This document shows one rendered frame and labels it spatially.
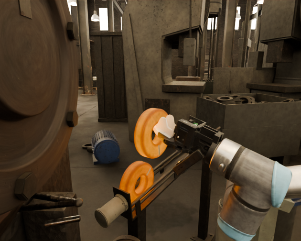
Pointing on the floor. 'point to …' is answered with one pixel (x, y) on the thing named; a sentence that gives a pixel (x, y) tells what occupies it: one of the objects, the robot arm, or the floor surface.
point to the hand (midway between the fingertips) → (154, 127)
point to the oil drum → (188, 79)
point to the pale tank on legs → (214, 9)
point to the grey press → (286, 52)
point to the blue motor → (105, 147)
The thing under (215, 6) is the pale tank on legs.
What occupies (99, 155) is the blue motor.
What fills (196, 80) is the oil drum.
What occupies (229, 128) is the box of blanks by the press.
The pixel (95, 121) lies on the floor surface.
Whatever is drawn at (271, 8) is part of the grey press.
